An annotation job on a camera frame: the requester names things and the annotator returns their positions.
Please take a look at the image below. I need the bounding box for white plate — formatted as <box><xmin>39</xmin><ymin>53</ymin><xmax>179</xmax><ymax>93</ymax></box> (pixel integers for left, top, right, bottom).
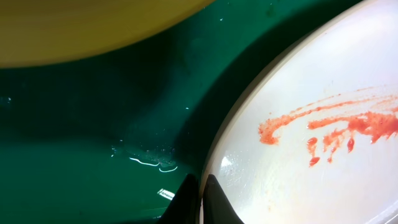
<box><xmin>200</xmin><ymin>0</ymin><xmax>397</xmax><ymax>223</ymax></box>

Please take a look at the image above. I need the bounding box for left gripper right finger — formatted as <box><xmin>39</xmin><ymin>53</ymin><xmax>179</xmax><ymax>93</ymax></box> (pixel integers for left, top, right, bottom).
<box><xmin>203</xmin><ymin>174</ymin><xmax>243</xmax><ymax>224</ymax></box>

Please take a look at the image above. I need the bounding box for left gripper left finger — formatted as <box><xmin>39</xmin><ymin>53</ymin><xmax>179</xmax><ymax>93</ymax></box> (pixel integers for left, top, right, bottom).
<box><xmin>157</xmin><ymin>174</ymin><xmax>199</xmax><ymax>224</ymax></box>

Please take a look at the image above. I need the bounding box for teal plastic tray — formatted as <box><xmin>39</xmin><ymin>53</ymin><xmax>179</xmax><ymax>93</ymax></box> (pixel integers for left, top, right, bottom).
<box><xmin>1</xmin><ymin>0</ymin><xmax>354</xmax><ymax>223</ymax></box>

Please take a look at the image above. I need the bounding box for yellow plate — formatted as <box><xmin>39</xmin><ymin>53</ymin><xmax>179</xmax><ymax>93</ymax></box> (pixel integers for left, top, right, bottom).
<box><xmin>1</xmin><ymin>0</ymin><xmax>212</xmax><ymax>68</ymax></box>

